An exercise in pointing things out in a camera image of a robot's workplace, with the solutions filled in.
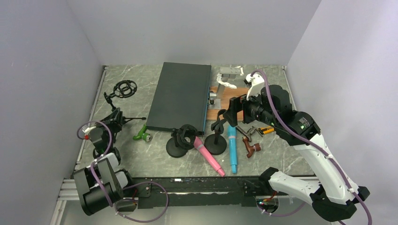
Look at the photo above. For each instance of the metal bracket fixture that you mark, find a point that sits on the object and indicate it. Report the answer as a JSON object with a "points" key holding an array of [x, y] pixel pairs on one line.
{"points": [[222, 77]]}

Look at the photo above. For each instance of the green pipe fitting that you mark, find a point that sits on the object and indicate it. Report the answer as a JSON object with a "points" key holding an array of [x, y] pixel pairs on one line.
{"points": [[143, 135]]}

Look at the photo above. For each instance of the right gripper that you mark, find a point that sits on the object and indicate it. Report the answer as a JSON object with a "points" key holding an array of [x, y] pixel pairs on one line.
{"points": [[235, 104]]}

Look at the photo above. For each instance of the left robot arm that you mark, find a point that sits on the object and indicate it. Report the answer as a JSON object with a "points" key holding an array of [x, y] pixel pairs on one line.
{"points": [[99, 185]]}

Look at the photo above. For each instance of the black base frame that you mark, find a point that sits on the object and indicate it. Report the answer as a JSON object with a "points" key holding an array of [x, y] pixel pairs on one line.
{"points": [[153, 192]]}

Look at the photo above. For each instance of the wooden board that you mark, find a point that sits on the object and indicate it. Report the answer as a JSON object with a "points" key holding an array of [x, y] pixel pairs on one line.
{"points": [[223, 102]]}

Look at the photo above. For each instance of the black clip microphone stand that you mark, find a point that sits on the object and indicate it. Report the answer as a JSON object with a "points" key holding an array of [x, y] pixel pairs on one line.
{"points": [[216, 143]]}

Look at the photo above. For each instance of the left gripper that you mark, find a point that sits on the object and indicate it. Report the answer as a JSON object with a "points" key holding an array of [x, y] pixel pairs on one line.
{"points": [[115, 120]]}

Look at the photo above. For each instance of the yellow utility knife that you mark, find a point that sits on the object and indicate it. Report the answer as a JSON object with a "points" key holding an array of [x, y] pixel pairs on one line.
{"points": [[265, 130]]}

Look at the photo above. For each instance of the black flat box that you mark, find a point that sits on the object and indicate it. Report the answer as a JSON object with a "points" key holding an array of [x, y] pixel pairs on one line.
{"points": [[181, 97]]}

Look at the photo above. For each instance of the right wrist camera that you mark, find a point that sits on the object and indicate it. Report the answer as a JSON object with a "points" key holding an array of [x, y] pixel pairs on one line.
{"points": [[257, 82]]}

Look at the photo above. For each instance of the pink microphone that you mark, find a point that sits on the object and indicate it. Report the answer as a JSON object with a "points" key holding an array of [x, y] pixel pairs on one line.
{"points": [[198, 145]]}

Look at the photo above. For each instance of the blue microphone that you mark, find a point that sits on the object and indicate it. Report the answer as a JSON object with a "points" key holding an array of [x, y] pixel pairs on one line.
{"points": [[232, 134]]}

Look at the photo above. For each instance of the black shock mount stand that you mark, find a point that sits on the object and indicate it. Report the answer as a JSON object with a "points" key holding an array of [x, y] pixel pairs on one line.
{"points": [[182, 139]]}

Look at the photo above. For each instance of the black tripod microphone stand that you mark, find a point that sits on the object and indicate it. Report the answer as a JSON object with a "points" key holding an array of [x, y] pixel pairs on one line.
{"points": [[116, 99]]}

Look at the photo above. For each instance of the grey metal pipe fitting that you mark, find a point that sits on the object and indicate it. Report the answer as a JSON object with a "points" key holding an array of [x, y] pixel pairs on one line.
{"points": [[250, 132]]}

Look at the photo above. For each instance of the brown pipe fitting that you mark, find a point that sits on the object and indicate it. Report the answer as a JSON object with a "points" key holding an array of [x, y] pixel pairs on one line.
{"points": [[250, 148]]}

